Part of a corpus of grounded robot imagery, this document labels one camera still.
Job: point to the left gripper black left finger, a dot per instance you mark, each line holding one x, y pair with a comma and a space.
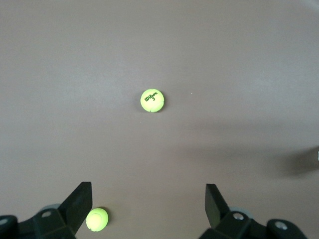
74, 209

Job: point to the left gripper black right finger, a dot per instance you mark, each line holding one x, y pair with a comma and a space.
216, 211

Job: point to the yellow-green tennis ball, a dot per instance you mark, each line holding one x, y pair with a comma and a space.
98, 220
152, 100

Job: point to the brown table mat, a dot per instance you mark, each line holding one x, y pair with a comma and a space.
74, 74

